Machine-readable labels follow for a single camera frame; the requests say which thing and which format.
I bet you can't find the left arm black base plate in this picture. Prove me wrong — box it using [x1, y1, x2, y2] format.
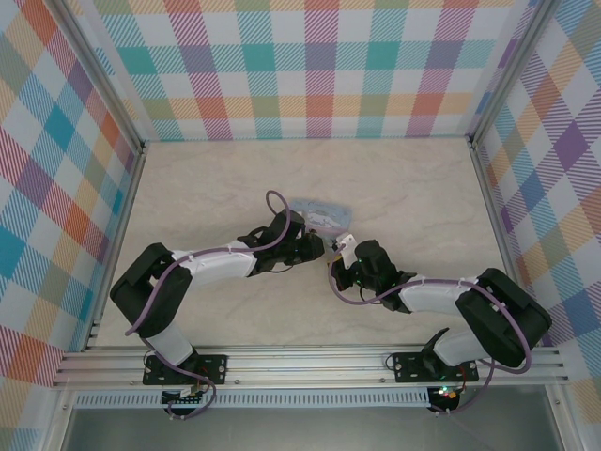
[142, 354, 230, 386]

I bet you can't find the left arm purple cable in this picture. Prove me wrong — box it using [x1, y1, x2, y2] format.
[125, 190, 306, 421]

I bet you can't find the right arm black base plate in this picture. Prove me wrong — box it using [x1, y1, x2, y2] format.
[392, 351, 480, 384]

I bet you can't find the grey metal panel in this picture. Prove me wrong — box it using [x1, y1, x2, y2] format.
[60, 407, 564, 451]

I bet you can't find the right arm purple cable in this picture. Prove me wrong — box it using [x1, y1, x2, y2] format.
[327, 253, 534, 417]

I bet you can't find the aluminium frame post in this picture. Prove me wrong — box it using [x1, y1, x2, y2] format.
[49, 0, 146, 154]
[469, 0, 548, 147]

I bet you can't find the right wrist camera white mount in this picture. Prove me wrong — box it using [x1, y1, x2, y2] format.
[334, 231, 359, 270]

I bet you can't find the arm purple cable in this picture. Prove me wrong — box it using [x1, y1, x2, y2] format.
[125, 190, 306, 421]
[327, 253, 534, 417]

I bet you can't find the white slotted cable duct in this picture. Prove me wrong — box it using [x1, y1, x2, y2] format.
[73, 387, 432, 409]

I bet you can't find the blue cartoon tin box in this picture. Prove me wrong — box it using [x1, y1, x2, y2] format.
[289, 197, 353, 238]

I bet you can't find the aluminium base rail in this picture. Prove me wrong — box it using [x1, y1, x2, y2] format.
[52, 345, 569, 389]

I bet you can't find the aluminium side rail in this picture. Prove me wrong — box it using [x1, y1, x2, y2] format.
[468, 135, 539, 347]
[82, 140, 147, 351]

